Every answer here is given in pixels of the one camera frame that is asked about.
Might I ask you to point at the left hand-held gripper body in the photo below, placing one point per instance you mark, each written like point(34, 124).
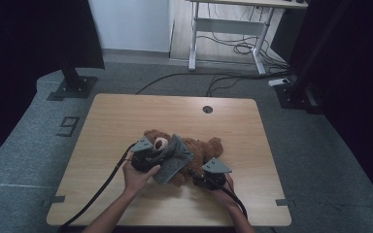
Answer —
point(142, 158)

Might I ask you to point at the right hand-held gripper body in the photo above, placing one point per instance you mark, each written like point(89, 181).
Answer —
point(212, 176)

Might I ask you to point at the grey towel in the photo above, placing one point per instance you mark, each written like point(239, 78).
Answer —
point(175, 165)

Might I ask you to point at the brown teddy bear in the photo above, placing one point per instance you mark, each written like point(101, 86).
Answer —
point(204, 150)

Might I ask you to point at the person's right hand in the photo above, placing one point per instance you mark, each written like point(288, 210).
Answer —
point(223, 195)

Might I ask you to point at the person's left hand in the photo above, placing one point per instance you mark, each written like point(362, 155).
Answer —
point(137, 181)

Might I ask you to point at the grey tape strip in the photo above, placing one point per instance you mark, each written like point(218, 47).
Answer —
point(284, 202)
point(56, 200)

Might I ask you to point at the black floor tape marking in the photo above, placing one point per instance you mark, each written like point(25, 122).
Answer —
point(68, 126)

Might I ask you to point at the white power strip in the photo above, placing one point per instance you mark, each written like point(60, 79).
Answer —
point(278, 82)

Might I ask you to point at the black curtain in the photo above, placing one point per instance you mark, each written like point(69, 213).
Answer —
point(29, 48)
point(356, 81)

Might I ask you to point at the black stand with base plate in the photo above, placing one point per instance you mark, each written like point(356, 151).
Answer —
point(74, 85)
point(299, 87)

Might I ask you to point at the white desk frame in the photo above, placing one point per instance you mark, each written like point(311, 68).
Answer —
point(230, 27)

